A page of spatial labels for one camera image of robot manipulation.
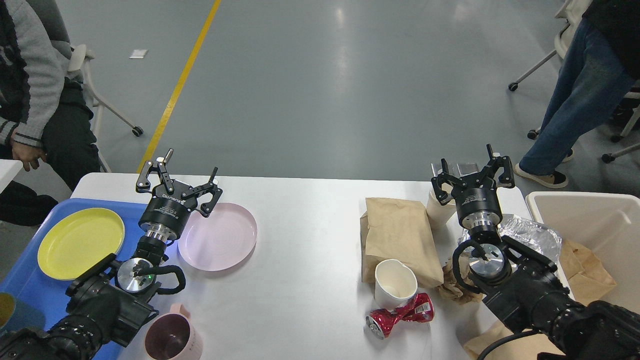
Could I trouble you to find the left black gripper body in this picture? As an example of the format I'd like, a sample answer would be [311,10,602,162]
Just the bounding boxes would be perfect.
[138,181,198,240]

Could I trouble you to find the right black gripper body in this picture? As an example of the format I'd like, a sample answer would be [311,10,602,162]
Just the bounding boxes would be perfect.
[455,187,503,230]

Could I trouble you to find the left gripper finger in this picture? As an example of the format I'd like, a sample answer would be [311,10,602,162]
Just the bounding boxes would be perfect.
[181,167,223,218]
[135,148,175,196]

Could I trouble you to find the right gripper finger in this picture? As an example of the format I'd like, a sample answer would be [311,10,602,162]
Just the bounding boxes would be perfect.
[471,144,515,190]
[430,158,467,207]

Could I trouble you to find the pink plate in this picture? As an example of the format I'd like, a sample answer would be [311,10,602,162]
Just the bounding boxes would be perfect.
[178,202,258,272]

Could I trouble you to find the pink mug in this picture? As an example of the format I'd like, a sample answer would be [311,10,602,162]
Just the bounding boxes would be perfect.
[144,303,204,360]

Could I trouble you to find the brown paper bag front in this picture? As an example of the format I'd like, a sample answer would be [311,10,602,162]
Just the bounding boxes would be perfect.
[464,320,566,360]

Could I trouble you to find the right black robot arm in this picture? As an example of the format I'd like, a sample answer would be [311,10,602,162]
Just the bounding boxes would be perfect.
[430,145,640,360]

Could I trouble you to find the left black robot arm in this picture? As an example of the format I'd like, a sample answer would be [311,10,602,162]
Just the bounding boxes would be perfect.
[1,149,223,360]

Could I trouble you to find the metal floor plates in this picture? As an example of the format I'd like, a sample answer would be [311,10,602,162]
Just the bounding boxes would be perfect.
[430,162,480,178]

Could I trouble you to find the white paper cup back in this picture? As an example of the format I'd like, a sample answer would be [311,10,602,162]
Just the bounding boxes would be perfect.
[425,189,457,231]

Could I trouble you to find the white paper cup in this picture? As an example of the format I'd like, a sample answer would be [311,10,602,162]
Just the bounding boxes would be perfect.
[374,259,418,310]
[425,189,457,231]

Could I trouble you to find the crumpled aluminium foil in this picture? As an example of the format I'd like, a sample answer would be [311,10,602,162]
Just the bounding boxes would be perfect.
[461,214,562,280]

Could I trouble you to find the large brown paper bag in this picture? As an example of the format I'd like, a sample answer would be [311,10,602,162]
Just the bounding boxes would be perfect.
[359,197,444,289]

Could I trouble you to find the crumpled brown paper ball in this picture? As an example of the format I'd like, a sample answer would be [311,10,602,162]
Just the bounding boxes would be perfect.
[436,255,483,305]

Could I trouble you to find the white plastic bin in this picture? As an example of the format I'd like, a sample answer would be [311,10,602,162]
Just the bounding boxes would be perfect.
[526,191,640,313]

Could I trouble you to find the white paper cup front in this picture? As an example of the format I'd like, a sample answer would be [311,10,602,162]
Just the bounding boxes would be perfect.
[374,259,418,310]

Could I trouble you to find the seated person grey sweater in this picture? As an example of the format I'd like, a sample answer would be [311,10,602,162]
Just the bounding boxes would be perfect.
[0,0,102,227]

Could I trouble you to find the brown paper bag in bin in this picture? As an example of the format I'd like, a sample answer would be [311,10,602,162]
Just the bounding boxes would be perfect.
[559,239,617,306]

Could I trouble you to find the standing person blue jeans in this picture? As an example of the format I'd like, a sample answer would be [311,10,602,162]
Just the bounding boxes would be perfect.
[514,0,640,189]

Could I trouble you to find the white side table corner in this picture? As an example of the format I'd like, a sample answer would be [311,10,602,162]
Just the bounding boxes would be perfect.
[0,159,23,193]

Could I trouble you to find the white chair left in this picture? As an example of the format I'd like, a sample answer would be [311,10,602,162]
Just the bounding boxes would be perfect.
[67,44,144,173]

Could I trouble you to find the white chair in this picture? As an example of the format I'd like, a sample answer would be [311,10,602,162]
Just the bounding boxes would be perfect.
[507,0,640,164]
[67,44,144,173]

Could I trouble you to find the blue plastic tray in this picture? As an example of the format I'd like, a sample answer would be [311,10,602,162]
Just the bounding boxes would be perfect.
[1,198,147,331]

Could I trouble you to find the crushed red soda can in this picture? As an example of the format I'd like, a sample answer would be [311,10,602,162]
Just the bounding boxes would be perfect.
[365,292,435,340]

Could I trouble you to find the white chair right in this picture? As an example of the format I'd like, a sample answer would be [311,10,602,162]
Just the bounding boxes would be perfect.
[507,0,640,164]

